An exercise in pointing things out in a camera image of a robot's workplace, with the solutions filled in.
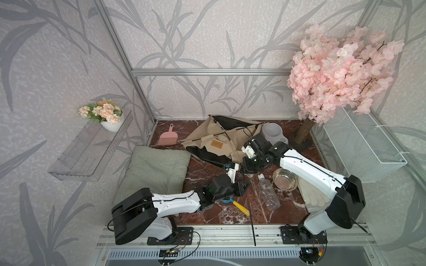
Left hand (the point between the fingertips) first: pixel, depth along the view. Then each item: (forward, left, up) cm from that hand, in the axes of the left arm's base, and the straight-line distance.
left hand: (252, 186), depth 74 cm
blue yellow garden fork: (-4, +5, -14) cm, 16 cm away
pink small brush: (+39, +49, -14) cm, 64 cm away
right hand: (+8, +5, +1) cm, 10 cm away
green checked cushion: (+14, +47, -14) cm, 51 cm away
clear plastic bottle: (+2, -11, -14) cm, 18 cm away
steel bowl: (+9, -20, -12) cm, 25 cm away
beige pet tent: (+26, +13, 0) cm, 30 cm away
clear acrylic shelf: (+7, +69, +14) cm, 71 cm away
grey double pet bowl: (+42, -21, -12) cm, 48 cm away
